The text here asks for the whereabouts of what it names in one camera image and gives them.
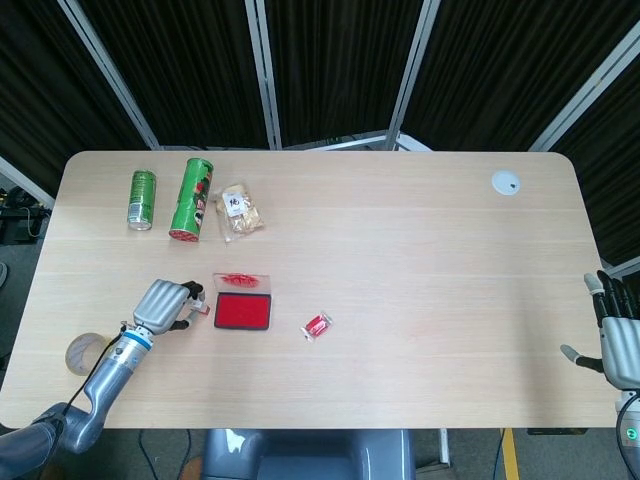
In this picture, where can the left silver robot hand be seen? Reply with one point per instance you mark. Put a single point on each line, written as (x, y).
(162, 306)

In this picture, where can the green beverage can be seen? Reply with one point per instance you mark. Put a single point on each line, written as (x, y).
(142, 200)

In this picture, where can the green chips tube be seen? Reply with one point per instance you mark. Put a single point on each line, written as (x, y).
(192, 200)

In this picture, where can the clear bag of crackers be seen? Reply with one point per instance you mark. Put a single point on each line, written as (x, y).
(239, 212)

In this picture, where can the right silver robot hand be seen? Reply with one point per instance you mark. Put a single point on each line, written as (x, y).
(620, 350)

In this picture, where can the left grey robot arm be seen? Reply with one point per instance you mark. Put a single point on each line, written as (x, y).
(85, 390)

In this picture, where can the red wrapped candy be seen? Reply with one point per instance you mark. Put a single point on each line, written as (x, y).
(316, 326)

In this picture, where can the black curtain panels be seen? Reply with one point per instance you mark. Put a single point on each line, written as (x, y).
(340, 65)

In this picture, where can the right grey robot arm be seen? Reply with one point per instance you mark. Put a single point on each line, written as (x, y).
(630, 430)

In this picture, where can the grey metal screen frame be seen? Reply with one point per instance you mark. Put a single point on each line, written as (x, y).
(265, 75)

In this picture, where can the red ink pad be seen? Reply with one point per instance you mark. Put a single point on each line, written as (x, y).
(243, 301)

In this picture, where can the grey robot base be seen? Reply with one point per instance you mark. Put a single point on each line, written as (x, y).
(305, 454)

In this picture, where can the yellow tape roll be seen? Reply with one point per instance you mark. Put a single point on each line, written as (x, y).
(80, 352)

